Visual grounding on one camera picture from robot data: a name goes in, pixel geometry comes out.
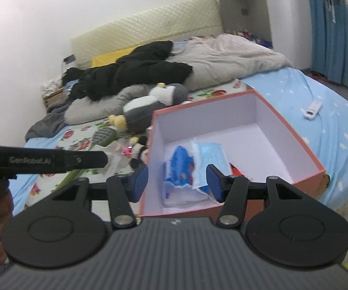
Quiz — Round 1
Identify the beige duvet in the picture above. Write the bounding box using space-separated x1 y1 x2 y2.
169 33 294 93

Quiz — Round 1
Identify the fruit printed mat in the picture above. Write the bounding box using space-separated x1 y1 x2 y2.
35 79 253 194

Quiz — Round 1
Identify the grey pillow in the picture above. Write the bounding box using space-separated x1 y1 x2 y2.
64 85 150 125

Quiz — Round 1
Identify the green massage hammer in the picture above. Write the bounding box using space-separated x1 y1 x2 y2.
56 126 118 192

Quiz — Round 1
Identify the white crumpled cloth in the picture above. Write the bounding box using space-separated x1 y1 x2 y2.
41 79 64 95

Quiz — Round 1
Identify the grey penguin plush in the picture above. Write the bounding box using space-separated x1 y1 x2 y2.
108 82 189 132

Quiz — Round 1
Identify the cream quilted headboard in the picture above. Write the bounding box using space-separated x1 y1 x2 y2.
71 0 223 70

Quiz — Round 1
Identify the white remote control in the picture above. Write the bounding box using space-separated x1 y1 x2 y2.
301 101 322 120

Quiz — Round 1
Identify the brown cardboard box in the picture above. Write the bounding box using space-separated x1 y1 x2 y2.
43 87 67 108

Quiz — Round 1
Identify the yellow pillow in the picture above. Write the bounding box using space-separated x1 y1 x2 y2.
91 47 135 67

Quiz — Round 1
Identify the dark grey blanket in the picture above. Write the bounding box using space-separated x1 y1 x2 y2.
25 104 72 141

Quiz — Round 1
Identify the blue face mask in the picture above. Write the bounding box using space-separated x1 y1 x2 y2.
190 140 233 188

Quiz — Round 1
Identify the red snack packet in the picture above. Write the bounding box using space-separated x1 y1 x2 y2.
228 163 246 178

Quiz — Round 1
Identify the blue curtain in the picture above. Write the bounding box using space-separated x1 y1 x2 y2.
305 0 348 87

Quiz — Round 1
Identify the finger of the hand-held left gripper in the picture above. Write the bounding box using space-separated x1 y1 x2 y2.
66 151 108 170

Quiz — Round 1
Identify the panda plush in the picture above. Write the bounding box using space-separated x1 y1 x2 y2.
130 136 149 168

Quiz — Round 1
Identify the orange cardboard box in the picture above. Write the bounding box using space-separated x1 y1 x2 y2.
139 89 326 218

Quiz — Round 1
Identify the light blue bed sheet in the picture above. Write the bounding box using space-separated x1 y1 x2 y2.
9 66 348 215

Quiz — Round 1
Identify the black jacket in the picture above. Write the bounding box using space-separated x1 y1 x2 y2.
62 41 193 102

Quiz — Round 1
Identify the blue white plastic bag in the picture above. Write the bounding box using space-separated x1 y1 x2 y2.
162 145 211 209

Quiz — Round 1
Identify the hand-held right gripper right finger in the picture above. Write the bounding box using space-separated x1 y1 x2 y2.
206 164 304 228

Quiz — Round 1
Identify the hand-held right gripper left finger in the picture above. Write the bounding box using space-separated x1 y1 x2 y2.
51 164 149 229

